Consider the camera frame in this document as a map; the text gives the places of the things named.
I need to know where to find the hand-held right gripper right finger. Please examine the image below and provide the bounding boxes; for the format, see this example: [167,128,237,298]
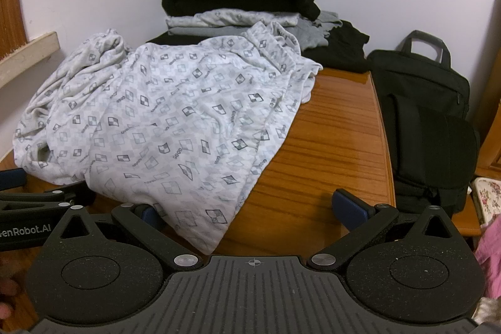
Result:
[307,189,457,273]

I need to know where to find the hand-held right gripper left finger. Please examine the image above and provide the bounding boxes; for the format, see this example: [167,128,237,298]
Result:
[54,203,205,271]

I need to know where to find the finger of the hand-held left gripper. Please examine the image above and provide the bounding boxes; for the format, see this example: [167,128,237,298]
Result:
[0,167,27,191]
[0,186,95,211]

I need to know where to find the white patterned pajama pants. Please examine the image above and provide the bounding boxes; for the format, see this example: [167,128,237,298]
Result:
[12,21,324,257]

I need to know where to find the person's left hand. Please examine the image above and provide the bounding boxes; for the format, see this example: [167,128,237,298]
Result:
[0,271,20,320]

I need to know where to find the black laptop bag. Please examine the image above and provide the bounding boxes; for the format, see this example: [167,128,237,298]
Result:
[366,30,482,216]

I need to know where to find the cream window sill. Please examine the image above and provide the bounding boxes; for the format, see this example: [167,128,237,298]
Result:
[0,31,60,89]

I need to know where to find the floral cushion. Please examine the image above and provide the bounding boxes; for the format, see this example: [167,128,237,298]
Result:
[470,177,501,230]

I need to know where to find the pink cloth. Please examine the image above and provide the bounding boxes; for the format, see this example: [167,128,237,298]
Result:
[473,216,501,296]

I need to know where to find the pale fluffy clothing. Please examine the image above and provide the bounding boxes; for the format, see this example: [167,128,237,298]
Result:
[473,295,501,329]

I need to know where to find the grey folded garment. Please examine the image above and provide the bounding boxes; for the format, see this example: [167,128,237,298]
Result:
[168,11,342,50]

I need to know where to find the wooden cabinet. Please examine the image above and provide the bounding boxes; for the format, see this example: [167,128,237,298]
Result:
[475,0,501,179]

